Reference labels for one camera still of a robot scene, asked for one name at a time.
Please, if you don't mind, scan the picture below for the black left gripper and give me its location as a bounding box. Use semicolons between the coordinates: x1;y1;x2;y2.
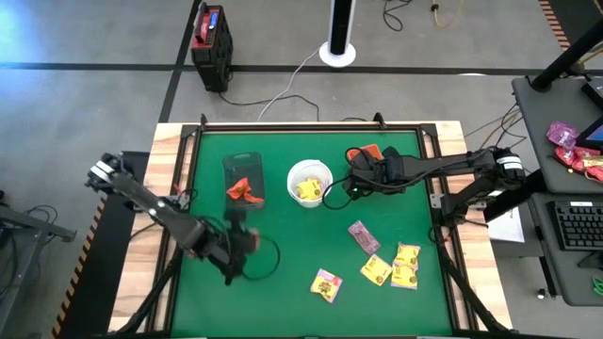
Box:
200;214;261;287

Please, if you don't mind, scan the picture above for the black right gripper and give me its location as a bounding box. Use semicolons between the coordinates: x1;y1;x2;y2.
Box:
348;148;407;197

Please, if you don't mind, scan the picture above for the yellow candy packet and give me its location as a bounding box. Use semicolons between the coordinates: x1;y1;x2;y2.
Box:
360;253;393;287
309;267;344;304
295;177;324;202
390;263;419;291
394;242;422;268

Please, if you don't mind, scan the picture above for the pinkish red candy packet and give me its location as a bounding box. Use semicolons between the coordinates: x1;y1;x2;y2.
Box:
347;219;382;256

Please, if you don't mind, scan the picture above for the purple candy packet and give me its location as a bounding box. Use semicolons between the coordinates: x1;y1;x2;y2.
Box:
546;121;580;150

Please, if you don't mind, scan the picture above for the green table mat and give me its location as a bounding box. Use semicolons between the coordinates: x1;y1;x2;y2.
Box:
170;130;454;338

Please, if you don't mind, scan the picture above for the clear plastic bin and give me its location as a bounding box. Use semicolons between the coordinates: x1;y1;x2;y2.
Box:
221;151;267;211

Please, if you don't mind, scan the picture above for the white paper sheet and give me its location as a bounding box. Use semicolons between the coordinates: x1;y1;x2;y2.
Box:
487;206;527;244

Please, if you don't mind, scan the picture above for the black hazard striped floor mat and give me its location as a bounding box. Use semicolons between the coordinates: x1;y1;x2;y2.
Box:
51;150;152;339
538;0;603;52

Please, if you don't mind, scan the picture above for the black pole white round base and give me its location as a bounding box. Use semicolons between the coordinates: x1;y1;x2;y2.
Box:
318;0;357;68

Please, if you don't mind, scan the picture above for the grey side desk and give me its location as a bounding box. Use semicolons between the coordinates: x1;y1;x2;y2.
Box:
512;74;603;307

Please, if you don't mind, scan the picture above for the red black power station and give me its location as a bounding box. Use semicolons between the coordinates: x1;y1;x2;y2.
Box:
189;2;235;93

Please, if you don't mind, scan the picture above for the black keyboard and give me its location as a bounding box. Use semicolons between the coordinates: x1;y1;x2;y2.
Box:
546;200;603;252

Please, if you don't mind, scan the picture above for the monitor with blue screen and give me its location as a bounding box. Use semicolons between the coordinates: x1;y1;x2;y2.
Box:
575;115;603;152

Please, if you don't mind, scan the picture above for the black desk pole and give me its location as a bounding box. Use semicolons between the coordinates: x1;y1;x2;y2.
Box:
530;18;603;93

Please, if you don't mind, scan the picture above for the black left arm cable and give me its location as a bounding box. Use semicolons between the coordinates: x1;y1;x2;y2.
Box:
241;234;282;283

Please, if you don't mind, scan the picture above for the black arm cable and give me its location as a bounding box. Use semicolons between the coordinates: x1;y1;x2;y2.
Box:
321;174;359;211
241;234;282;283

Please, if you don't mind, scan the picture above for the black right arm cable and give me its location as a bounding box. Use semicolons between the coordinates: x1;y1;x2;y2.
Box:
321;174;359;211

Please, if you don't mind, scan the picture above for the black metal table frame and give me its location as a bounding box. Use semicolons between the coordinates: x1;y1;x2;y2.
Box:
110;112;514;339

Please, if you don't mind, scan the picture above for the white floor cable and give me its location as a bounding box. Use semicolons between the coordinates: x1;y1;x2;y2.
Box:
256;46;326;122

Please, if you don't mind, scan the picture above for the black looped floor cable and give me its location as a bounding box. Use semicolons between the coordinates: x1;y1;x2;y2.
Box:
382;0;414;33

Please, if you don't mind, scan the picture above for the yellow floor cable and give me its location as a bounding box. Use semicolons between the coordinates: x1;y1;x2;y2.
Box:
432;0;465;29

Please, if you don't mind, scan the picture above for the grey desk frame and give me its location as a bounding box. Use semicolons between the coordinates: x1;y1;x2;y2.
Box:
0;187;77;331

